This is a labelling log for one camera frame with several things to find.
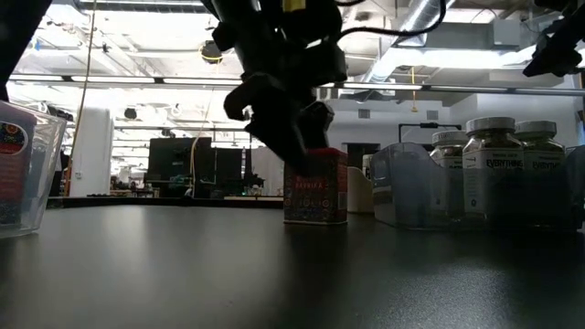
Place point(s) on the silver ventilation duct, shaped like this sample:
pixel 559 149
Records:
pixel 420 13

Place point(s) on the gold-lid furikake seasoning jar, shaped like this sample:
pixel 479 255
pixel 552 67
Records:
pixel 367 165

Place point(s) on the white plastic bin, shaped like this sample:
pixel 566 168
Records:
pixel 358 192

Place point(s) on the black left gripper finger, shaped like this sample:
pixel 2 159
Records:
pixel 317 123
pixel 274 123

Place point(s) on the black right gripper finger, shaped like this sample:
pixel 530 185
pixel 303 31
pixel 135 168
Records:
pixel 555 57

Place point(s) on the yellow tape tag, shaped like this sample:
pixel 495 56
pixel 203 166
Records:
pixel 293 4

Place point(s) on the black partition screen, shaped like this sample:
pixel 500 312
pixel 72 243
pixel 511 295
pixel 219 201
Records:
pixel 176 160

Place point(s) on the white curtain panel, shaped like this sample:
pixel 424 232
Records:
pixel 267 171

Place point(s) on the black camera stand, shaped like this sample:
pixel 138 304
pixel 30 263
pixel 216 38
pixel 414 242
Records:
pixel 429 124

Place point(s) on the black round ceiling fixture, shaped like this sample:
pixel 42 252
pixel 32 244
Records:
pixel 211 51

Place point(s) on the clear plastic bin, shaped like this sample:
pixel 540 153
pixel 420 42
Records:
pixel 45 183

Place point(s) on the grey translucent plastic bin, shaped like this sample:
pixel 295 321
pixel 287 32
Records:
pixel 402 196

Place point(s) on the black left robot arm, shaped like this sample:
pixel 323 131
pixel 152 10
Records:
pixel 18 36

